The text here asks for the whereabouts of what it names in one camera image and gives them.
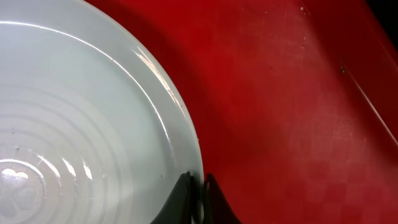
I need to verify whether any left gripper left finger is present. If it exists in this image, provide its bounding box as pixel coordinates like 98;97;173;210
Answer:
150;172;192;224

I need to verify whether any white round plate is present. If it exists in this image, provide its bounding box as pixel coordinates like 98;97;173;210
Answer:
1;0;204;223

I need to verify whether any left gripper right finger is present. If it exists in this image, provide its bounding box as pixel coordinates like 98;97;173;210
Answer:
203;174;241;224

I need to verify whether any red plastic tray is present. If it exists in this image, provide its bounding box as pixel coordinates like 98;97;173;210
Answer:
93;0;397;223

